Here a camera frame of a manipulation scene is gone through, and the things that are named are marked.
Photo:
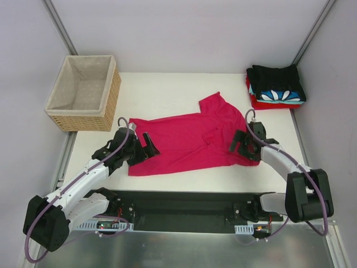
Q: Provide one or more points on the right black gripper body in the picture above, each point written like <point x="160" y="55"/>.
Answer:
<point x="242" y="146"/>

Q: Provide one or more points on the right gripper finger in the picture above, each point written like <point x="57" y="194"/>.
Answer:
<point x="234" y="146"/>
<point x="239" y="136"/>

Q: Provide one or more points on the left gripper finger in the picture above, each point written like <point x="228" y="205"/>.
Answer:
<point x="151" y="151"/>
<point x="148" y="141"/>

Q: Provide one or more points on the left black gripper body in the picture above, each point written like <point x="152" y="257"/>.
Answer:
<point x="141" y="152"/>

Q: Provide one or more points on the red t shirt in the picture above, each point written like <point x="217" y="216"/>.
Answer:
<point x="269" y="104"/>

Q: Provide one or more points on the pink t shirt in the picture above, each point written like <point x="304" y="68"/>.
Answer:
<point x="192" y="141"/>

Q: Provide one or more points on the wicker basket with liner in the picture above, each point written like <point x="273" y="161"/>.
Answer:
<point x="85" y="94"/>

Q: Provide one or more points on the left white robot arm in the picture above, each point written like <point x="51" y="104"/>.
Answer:
<point x="50" y="219"/>

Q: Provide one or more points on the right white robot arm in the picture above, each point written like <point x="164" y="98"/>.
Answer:
<point x="307" y="196"/>

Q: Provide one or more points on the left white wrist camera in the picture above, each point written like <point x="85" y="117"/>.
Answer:
<point x="132" y="126"/>

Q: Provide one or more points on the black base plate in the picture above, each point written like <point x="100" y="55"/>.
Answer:
<point x="190" y="212"/>

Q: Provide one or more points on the right aluminium frame post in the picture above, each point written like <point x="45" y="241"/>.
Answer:
<point x="319" y="21"/>

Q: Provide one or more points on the aluminium frame post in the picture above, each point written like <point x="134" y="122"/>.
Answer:
<point x="319" y="21"/>
<point x="59" y="25"/>

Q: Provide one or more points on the left aluminium frame post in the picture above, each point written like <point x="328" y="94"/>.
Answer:
<point x="59" y="25"/>

